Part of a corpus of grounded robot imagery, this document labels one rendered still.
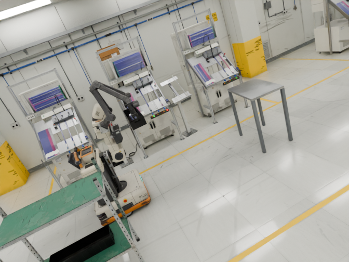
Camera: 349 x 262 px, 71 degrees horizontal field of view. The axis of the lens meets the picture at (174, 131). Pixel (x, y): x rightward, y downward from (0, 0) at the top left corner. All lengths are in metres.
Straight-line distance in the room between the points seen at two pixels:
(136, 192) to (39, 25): 4.08
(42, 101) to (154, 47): 2.89
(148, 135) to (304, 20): 5.82
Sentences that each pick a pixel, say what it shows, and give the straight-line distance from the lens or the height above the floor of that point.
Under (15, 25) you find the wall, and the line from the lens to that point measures 6.05.
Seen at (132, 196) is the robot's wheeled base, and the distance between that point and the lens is 3.17.
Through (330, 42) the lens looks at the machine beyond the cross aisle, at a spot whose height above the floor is 0.28.
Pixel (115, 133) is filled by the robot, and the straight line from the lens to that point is 2.99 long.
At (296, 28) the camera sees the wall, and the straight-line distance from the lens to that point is 8.34.
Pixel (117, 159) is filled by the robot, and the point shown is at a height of 0.70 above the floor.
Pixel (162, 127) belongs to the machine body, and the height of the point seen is 0.27.
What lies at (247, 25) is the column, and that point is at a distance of 6.63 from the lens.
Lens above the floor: 1.95
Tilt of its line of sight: 23 degrees down
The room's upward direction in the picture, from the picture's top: 21 degrees counter-clockwise
